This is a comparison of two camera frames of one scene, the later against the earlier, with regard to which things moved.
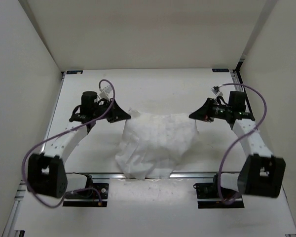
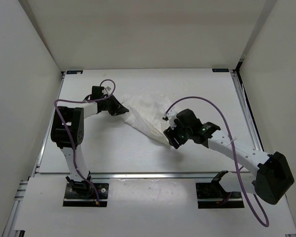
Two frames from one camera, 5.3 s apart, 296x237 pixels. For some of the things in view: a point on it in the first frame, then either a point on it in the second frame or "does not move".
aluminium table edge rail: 172,175 does not move
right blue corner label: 220,70 does not move
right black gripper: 204,112 to 170,133
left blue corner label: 74,72 does not move
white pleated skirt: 153,144 to 146,111
